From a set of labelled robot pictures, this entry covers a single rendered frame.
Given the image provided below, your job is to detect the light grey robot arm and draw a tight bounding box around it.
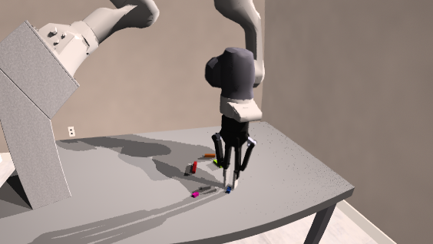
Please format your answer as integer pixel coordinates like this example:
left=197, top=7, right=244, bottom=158
left=33, top=0, right=265, bottom=123

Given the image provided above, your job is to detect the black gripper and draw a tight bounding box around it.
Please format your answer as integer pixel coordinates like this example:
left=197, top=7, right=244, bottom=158
left=212, top=114, right=257, bottom=189

